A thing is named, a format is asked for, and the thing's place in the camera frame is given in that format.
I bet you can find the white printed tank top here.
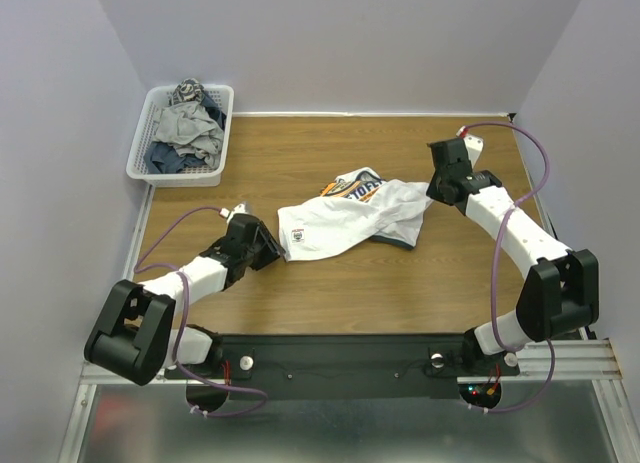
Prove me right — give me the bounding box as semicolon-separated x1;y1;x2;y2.
278;167;433;261

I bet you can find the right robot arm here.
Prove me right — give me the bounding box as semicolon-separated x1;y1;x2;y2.
426;136;599;373

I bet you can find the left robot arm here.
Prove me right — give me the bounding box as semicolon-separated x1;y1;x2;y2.
84;213;283;386

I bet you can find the navy blue tank top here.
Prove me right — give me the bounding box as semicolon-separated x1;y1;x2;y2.
144;142;205;174

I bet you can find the grey tank top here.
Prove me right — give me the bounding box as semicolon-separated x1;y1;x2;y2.
152;102;225;171

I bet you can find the patterned dark tank top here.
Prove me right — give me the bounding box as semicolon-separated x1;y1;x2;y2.
169;78;205;106

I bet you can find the white plastic basket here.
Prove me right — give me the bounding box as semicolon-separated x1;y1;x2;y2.
126;84;234;187

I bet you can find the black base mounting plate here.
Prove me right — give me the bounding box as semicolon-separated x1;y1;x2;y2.
187;333;519;400

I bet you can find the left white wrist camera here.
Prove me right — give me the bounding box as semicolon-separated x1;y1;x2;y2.
218;202;250;222

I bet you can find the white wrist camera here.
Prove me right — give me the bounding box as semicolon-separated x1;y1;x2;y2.
218;202;250;222
456;126;484;167

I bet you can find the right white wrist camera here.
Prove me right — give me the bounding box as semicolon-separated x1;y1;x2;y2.
456;126;484;167

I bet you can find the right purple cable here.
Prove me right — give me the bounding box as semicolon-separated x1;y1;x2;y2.
467;121;556;415

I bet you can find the purple cable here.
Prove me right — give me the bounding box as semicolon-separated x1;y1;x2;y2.
133;206;269;418
467;121;556;415

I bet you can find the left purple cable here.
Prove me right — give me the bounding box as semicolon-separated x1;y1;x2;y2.
133;206;269;418

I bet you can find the aluminium frame rail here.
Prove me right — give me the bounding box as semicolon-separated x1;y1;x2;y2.
517;340;622;381

